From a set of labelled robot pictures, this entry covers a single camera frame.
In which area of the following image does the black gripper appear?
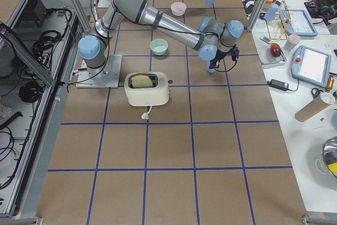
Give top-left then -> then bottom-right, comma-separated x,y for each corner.
207,48 -> 240,70

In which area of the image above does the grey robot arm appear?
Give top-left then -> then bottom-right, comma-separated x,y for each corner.
78,0 -> 244,76

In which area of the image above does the pink bowl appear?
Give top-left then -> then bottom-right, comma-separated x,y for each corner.
170,2 -> 187,16

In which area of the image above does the silver metal tray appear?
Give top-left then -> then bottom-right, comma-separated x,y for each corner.
257,47 -> 288,67

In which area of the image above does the small remote control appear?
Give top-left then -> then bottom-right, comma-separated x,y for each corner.
260,35 -> 272,44

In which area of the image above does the mint green bowl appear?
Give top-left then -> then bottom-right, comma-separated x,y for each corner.
150,38 -> 169,56

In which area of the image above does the red yellow mango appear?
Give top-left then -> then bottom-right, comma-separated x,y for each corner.
270,43 -> 282,57

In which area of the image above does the black power adapter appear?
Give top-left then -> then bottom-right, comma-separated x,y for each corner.
267,79 -> 289,91

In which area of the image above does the cream white toaster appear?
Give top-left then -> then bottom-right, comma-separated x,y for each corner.
124,72 -> 169,106

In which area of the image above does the bread slice in toaster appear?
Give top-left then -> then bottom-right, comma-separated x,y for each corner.
131,74 -> 153,88

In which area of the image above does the pink cup on table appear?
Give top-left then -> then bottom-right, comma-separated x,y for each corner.
284,34 -> 301,51

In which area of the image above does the blue teach pendant far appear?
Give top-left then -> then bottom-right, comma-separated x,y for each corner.
279,9 -> 318,37

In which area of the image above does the blue teach pendant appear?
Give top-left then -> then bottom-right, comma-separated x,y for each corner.
291,45 -> 331,87
279,9 -> 318,37

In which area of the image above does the blue teach pendant near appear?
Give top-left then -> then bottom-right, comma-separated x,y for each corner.
291,45 -> 331,87

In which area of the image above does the cardboard tube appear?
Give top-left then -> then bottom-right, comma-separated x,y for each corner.
294,92 -> 335,122

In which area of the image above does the metal mixing bowl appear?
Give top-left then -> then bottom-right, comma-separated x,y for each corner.
315,136 -> 336,179

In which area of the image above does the gold wire rack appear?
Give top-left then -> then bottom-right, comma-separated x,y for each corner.
266,0 -> 290,41

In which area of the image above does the white toaster plug cable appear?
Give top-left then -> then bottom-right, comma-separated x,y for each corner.
141,105 -> 153,120

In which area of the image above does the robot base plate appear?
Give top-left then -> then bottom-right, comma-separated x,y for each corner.
75,54 -> 122,89

